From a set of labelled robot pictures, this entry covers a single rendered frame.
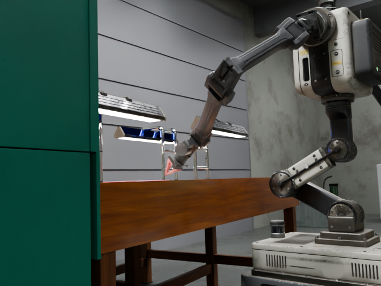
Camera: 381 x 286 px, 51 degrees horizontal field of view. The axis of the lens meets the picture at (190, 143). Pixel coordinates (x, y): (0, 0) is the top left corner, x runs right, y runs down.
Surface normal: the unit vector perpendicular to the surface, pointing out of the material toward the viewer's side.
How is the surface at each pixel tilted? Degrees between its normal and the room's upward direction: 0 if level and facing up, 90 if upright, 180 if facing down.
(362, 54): 90
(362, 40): 90
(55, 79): 90
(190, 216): 90
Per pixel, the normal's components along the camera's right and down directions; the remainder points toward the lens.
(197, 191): 0.85, -0.07
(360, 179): -0.63, -0.05
